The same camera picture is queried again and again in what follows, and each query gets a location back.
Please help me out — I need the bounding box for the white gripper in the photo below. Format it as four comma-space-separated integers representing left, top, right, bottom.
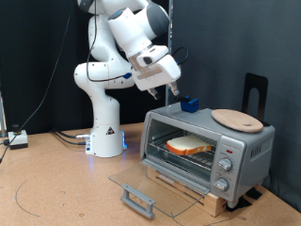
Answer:
131, 55, 182, 101

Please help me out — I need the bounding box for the white bread slice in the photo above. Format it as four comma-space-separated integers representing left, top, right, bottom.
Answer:
166, 134, 213, 156

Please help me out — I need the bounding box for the glass oven door with handle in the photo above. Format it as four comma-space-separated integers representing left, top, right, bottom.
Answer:
108, 157, 211, 219

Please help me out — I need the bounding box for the silver oven knob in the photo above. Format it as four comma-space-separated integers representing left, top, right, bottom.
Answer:
214, 177, 230, 192
218, 156, 234, 172

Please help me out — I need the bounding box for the silver toaster oven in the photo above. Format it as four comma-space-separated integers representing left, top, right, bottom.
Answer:
139, 103, 277, 209

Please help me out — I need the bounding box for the vertical metal pole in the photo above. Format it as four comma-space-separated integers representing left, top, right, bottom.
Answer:
165, 0, 175, 106

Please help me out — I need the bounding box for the round wooden cutting board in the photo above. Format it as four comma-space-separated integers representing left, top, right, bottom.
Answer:
211, 108, 264, 134

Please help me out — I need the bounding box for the black metal bookend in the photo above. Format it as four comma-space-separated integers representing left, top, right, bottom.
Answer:
243, 73, 271, 127

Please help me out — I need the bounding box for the grey backdrop curtain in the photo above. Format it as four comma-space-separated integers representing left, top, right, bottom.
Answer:
170, 0, 301, 213

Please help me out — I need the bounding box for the wooden slatted base block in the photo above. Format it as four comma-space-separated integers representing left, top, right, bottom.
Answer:
147, 166, 229, 218

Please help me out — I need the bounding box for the black foam wedge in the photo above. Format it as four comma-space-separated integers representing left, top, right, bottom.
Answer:
246, 186, 263, 201
225, 196, 253, 213

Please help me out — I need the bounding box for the black backdrop curtain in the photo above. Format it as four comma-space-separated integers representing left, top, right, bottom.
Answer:
0, 0, 170, 136

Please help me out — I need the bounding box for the white emergency stop button box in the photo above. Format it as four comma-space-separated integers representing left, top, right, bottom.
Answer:
8, 123, 29, 150

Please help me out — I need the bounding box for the silver metal rod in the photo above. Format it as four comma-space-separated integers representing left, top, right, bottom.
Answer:
0, 92, 8, 138

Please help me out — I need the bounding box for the black camera cable blue connector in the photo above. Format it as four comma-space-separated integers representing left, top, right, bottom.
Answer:
86, 0, 190, 83

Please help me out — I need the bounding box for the metal wire oven rack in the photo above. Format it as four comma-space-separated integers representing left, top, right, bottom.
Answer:
148, 129, 218, 170

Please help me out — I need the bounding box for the black base cable silver connector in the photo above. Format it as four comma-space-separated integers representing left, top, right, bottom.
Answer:
50, 127, 92, 140

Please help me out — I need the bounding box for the long black hanging cable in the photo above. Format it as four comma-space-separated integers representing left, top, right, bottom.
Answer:
18, 0, 76, 128

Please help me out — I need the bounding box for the thin black button box cable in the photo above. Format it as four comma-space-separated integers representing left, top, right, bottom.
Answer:
0, 137, 12, 163

